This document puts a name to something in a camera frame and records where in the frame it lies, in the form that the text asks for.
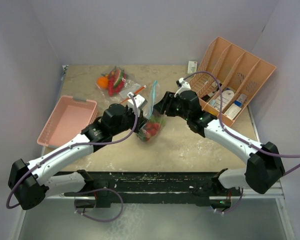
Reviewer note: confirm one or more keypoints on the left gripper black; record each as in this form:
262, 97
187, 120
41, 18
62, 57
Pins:
141, 120

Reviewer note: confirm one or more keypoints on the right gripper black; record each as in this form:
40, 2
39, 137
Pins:
166, 104

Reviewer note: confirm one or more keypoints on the zip bag with fake fruit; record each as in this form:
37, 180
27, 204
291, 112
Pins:
154, 121

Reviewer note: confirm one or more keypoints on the pink plastic basket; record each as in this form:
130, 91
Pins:
69, 116

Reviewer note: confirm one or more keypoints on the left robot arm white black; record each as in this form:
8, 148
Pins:
33, 181

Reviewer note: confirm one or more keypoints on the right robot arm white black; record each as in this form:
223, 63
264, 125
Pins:
263, 168

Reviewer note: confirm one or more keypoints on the zip bag with orange watermelon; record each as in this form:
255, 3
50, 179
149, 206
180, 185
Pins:
115, 83

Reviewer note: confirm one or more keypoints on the small white green box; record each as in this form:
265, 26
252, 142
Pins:
192, 67

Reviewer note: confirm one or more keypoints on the white medicine box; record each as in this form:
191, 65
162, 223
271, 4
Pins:
232, 111

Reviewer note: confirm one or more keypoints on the orange desk organizer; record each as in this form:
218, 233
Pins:
228, 74

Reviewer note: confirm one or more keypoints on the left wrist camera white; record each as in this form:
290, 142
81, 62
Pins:
136, 102

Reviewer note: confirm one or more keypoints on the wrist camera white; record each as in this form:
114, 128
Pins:
136, 102
183, 86

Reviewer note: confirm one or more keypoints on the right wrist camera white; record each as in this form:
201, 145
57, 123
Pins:
183, 86

